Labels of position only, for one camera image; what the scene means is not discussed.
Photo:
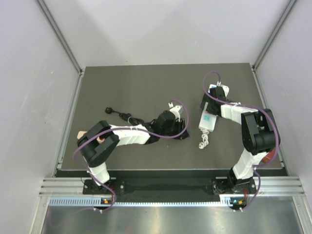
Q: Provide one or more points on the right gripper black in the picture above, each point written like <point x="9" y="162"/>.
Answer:
<point x="205" y="99"/>

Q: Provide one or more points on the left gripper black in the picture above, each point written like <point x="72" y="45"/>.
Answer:
<point x="180" y="127"/>

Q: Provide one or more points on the white power strip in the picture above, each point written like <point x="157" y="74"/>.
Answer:
<point x="207" y="122"/>

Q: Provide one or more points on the red cube plug adapter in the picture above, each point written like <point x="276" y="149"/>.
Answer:
<point x="268" y="157"/>

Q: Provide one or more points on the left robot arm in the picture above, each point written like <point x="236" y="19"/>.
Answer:
<point x="97" y="144"/>

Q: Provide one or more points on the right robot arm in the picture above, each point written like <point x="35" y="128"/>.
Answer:
<point x="259" y="136"/>

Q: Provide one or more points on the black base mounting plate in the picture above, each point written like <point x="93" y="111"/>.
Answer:
<point x="126" y="186"/>

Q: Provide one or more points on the wooden power strip red sockets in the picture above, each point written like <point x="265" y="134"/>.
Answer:
<point x="82" y="133"/>

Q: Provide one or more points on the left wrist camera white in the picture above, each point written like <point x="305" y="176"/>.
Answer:
<point x="177" y="110"/>

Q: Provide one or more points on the white slotted cable duct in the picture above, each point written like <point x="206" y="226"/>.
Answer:
<point x="102" y="202"/>

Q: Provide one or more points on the left aluminium frame post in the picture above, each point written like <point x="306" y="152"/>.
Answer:
<point x="74" y="96"/>

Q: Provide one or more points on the aluminium frame post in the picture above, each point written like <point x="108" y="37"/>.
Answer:
<point x="277" y="71"/>
<point x="74" y="96"/>

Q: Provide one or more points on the right aluminium frame post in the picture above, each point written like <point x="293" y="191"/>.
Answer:
<point x="277" y="71"/>

